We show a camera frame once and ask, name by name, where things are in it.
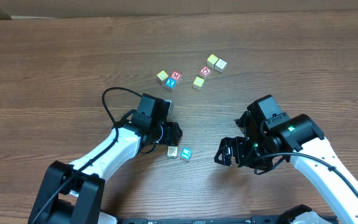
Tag green edged wooden block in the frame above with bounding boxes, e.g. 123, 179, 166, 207
167, 146, 178, 159

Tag blue wooden block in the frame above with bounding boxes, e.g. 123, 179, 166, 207
180, 147, 193, 162

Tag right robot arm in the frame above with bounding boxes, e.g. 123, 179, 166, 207
214, 95, 358, 223

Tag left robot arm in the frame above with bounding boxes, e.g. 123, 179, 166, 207
29, 94, 183, 223

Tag blue X block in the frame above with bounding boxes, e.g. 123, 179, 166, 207
164, 78, 177, 91

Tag yellow block middle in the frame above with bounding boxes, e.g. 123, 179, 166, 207
193, 77, 204, 90

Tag yellow block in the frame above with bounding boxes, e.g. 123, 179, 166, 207
193, 77, 204, 90
157, 70, 169, 84
206, 54, 219, 68

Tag red M block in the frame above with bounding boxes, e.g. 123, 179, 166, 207
170, 71, 182, 83

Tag yellow block left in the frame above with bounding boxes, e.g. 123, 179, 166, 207
157, 70, 169, 84

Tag red circle block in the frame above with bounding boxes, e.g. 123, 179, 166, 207
199, 66, 211, 80

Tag yellow block far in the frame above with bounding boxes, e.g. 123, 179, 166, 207
206, 54, 219, 68

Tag white block far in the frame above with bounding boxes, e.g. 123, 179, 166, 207
214, 58, 227, 73

